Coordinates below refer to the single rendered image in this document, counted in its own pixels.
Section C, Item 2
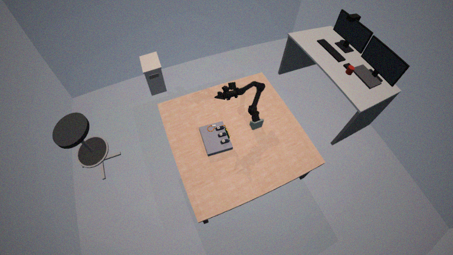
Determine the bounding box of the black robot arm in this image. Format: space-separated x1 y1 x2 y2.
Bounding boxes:
222 81 265 122

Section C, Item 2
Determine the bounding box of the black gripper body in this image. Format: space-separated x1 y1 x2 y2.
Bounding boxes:
218 91 232 100

